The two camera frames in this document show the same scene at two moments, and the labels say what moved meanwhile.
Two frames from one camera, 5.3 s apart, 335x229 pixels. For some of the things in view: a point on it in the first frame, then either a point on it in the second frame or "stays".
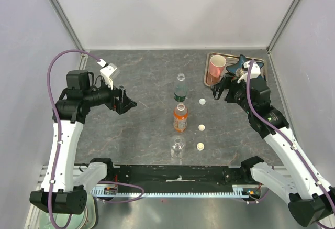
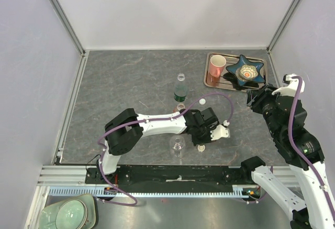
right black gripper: (227, 82) to (266, 94)
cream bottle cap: (200, 146) stays
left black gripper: (124, 103) to (196, 142)
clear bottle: (178, 143) stays
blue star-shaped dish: (242, 60) stays
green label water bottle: (180, 89) stays
